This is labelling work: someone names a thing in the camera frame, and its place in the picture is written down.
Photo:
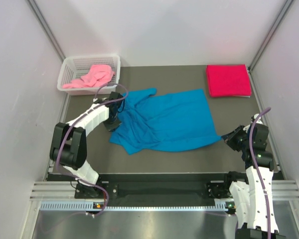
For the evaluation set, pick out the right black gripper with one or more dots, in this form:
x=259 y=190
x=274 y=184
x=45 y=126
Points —
x=229 y=138

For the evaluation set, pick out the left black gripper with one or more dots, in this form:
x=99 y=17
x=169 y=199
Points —
x=113 y=126

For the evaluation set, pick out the blue t shirt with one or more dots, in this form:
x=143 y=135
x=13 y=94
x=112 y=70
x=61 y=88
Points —
x=173 y=122

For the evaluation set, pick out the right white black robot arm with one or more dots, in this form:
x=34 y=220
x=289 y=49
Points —
x=251 y=190

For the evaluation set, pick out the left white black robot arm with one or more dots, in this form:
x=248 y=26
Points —
x=69 y=142

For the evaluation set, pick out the pink t shirt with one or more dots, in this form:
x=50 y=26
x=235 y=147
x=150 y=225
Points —
x=97 y=76

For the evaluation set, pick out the folded red t shirt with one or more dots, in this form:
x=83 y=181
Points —
x=228 y=81

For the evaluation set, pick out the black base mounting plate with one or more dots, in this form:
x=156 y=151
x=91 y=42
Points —
x=164 y=189

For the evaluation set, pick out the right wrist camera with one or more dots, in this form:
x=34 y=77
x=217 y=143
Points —
x=256 y=119

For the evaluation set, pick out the slotted grey cable duct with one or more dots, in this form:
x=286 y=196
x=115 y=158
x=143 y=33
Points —
x=219 y=206

